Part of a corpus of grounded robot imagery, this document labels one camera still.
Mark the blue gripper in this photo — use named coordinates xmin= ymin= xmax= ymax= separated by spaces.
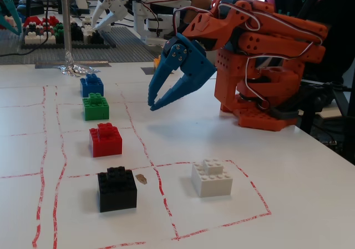
xmin=148 ymin=32 xmax=217 ymax=111

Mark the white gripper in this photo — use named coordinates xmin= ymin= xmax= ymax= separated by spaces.
xmin=91 ymin=0 xmax=129 ymax=31

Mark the short teal gripper finger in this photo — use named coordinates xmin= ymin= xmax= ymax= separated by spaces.
xmin=0 ymin=14 xmax=15 ymax=31

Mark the long teal gripper finger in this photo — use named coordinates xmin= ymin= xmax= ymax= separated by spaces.
xmin=1 ymin=0 xmax=23 ymax=37

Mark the grey tape marker patch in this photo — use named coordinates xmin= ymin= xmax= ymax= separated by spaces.
xmin=140 ymin=67 xmax=174 ymax=76

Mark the blue toy brick block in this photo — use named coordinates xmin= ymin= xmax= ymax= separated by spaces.
xmin=79 ymin=73 xmax=105 ymax=98

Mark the green toy brick block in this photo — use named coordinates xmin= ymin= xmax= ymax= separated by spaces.
xmin=82 ymin=92 xmax=110 ymax=121

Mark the red toy brick block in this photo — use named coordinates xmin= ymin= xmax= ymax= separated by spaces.
xmin=89 ymin=123 xmax=123 ymax=158

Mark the white toy brick block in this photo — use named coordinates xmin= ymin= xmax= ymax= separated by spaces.
xmin=191 ymin=158 xmax=233 ymax=198

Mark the black toy brick block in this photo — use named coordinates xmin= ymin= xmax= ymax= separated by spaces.
xmin=97 ymin=166 xmax=138 ymax=213

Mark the red brick pile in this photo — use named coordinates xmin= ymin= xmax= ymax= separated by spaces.
xmin=23 ymin=15 xmax=59 ymax=30

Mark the white brick stack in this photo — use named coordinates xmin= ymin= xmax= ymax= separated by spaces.
xmin=81 ymin=17 xmax=97 ymax=44

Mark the white brick row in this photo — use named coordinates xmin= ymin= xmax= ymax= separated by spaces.
xmin=24 ymin=30 xmax=57 ymax=45

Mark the grey studded baseplate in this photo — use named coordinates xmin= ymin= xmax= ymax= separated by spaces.
xmin=0 ymin=26 xmax=161 ymax=65

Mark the metal pole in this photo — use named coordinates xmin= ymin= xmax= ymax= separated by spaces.
xmin=61 ymin=0 xmax=73 ymax=64

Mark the green brick stack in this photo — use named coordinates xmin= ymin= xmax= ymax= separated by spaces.
xmin=53 ymin=23 xmax=65 ymax=43

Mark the long grey tape strip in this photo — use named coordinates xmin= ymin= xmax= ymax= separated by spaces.
xmin=35 ymin=60 xmax=111 ymax=69

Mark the pile of lego bricks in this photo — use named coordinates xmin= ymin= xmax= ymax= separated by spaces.
xmin=20 ymin=27 xmax=118 ymax=49

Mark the black table clamp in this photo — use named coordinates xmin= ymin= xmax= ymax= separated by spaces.
xmin=269 ymin=80 xmax=346 ymax=121

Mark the person in dark jersey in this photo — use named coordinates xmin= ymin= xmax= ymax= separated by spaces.
xmin=263 ymin=0 xmax=355 ymax=85

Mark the thin black cable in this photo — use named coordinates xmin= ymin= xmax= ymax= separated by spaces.
xmin=0 ymin=48 xmax=26 ymax=58

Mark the white red servo cable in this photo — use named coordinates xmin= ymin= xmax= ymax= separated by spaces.
xmin=173 ymin=0 xmax=324 ymax=110

